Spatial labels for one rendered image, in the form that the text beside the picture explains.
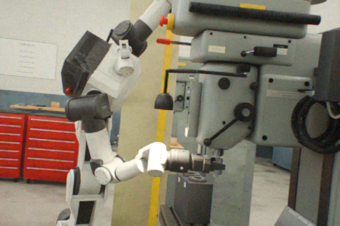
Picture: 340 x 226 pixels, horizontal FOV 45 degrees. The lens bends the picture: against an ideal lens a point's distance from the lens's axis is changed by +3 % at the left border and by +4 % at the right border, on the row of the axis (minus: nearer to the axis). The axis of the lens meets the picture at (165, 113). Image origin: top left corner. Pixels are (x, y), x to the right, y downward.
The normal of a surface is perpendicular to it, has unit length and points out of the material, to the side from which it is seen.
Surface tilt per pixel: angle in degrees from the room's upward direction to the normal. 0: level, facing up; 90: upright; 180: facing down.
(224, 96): 90
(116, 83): 58
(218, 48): 90
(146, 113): 90
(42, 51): 90
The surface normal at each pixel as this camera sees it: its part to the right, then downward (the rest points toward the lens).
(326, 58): -0.99, -0.08
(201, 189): 0.25, 0.07
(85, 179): 0.39, -0.07
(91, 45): 0.37, -0.45
